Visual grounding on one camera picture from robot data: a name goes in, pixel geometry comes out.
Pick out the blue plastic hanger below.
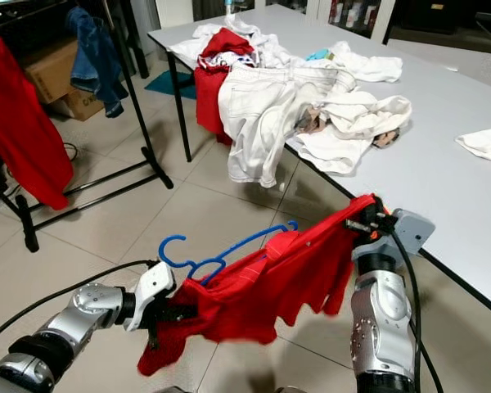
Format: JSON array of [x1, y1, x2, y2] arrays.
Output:
[[158, 219, 300, 286]]

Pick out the plain red shirt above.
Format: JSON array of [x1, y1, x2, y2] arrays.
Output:
[[137, 194, 377, 377]]

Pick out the white mesh jersey brown print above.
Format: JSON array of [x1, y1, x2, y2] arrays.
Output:
[[291, 90, 414, 176]]

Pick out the plain white t-shirt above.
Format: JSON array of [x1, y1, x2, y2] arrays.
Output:
[[456, 127, 491, 165]]

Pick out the black metal clothes rack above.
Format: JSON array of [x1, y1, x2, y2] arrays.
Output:
[[0, 0, 174, 253]]

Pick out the cream white jeans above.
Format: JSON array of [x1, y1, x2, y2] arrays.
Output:
[[218, 65, 359, 190]]

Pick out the white garment with teal patch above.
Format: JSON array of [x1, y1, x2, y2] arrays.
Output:
[[307, 41, 404, 84]]

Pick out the red polo shirt white collar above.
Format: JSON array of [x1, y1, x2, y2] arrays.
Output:
[[0, 31, 74, 210]]

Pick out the white crumpled shirt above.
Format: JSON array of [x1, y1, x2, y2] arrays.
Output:
[[170, 18, 295, 71]]

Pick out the red garment with white trim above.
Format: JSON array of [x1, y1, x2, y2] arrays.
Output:
[[194, 27, 256, 147]]

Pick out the white glass door cabinet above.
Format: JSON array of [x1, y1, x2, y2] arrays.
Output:
[[311, 0, 399, 43]]

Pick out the large brown cardboard box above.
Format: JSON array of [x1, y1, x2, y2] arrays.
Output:
[[25, 37, 84, 104]]

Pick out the small printed cardboard box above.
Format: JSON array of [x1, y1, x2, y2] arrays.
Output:
[[61, 86, 107, 122]]

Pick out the teal floor mat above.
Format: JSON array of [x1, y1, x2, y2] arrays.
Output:
[[146, 70, 197, 100]]

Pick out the blue denim garment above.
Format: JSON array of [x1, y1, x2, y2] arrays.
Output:
[[67, 7, 128, 119]]

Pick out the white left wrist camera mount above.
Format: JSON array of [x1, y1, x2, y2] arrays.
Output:
[[124, 262, 178, 332]]

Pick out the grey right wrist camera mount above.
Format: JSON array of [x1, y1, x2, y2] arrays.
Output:
[[352, 209, 437, 268]]

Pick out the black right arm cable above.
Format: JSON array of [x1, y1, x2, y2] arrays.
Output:
[[389, 229, 444, 393]]

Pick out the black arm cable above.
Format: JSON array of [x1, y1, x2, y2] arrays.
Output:
[[389, 229, 444, 393], [0, 260, 156, 350]]

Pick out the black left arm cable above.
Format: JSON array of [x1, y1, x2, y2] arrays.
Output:
[[0, 260, 156, 350]]

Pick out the black coiled floor cable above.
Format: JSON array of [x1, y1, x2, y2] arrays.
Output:
[[60, 141, 81, 163]]

